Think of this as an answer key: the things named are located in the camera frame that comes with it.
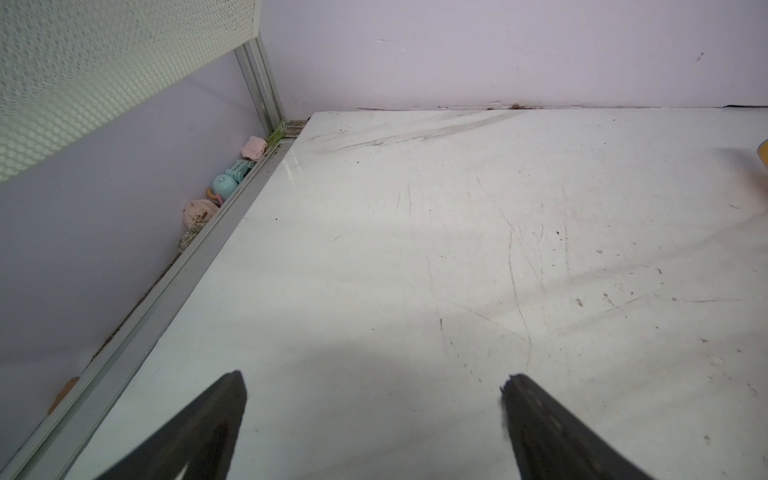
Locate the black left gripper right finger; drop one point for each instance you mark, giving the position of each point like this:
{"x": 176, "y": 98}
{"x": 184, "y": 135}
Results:
{"x": 549, "y": 442}

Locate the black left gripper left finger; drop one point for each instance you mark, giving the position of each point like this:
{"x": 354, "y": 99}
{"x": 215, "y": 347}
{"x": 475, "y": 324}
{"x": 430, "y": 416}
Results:
{"x": 197, "y": 443}

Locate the yellow storage box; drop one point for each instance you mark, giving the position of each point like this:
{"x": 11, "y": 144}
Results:
{"x": 762, "y": 152}

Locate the teal toy figure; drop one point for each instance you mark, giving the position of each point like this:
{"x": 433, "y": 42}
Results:
{"x": 224, "y": 185}

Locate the pink toy piece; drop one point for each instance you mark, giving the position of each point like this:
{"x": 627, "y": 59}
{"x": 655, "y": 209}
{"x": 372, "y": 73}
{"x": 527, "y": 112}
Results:
{"x": 254, "y": 149}

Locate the aluminium frame profile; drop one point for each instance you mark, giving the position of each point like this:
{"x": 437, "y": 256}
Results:
{"x": 54, "y": 446}

